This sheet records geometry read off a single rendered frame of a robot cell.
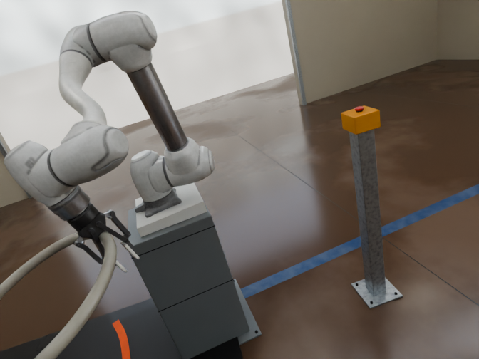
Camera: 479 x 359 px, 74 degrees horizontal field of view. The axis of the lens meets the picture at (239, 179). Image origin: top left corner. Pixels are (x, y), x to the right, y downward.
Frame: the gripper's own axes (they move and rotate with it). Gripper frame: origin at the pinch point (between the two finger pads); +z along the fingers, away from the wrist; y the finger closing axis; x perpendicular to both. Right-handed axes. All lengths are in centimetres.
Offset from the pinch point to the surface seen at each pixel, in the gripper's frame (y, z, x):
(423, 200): -181, 150, 12
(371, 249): -85, 91, 21
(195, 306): -12, 70, -37
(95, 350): 37, 86, -103
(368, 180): -96, 52, 25
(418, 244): -129, 138, 25
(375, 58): -583, 194, -185
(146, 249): -13.5, 26.7, -38.9
